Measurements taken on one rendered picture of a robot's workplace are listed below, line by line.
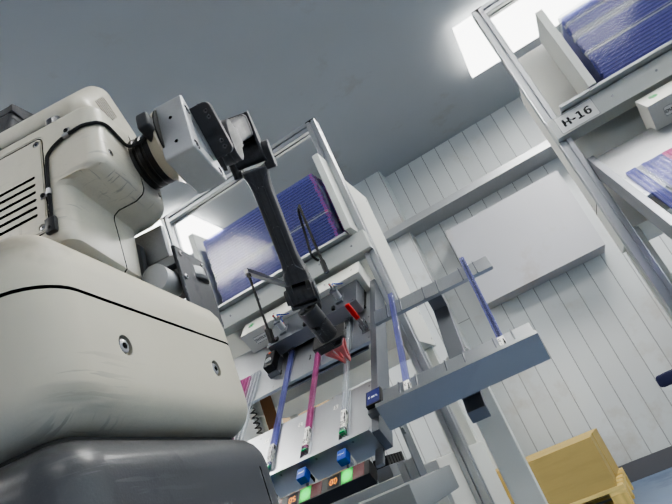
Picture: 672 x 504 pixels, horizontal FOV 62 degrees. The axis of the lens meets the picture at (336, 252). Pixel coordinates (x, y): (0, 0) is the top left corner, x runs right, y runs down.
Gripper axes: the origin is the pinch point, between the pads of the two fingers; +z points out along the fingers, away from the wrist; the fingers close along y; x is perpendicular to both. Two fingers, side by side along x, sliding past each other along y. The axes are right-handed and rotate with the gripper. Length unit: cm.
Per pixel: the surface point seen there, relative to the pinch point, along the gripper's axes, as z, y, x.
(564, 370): 233, -39, -223
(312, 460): -0.7, 7.8, 33.6
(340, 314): -2.8, 1.0, -20.2
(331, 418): 0.6, 4.2, 20.8
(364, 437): -0.4, -6.1, 33.6
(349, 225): -18, -11, -46
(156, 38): -115, 51, -184
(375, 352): -0.4, -9.7, 4.4
